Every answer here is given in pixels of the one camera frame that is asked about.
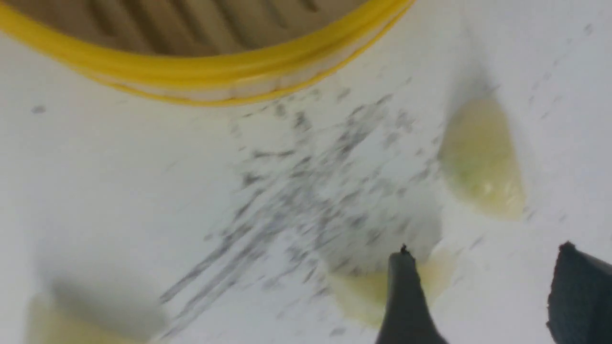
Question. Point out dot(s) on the bamboo steamer tray yellow rim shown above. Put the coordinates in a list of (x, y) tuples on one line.
[(202, 52)]

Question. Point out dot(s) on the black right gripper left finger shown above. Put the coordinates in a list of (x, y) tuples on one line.
[(407, 318)]

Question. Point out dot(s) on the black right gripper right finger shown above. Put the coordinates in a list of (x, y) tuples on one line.
[(580, 299)]

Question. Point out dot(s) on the green dumpling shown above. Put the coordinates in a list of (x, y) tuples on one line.
[(479, 163), (363, 298), (47, 323)]

